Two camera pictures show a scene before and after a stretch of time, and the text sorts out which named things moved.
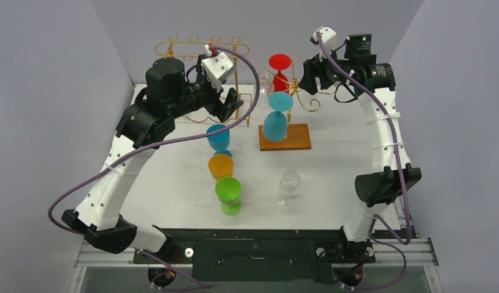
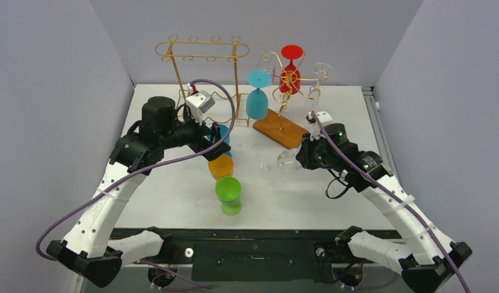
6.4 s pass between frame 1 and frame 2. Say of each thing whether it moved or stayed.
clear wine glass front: moved
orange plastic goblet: stayed
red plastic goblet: moved
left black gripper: moved
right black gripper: moved
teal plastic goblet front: moved
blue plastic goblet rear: stayed
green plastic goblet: stayed
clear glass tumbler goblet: moved
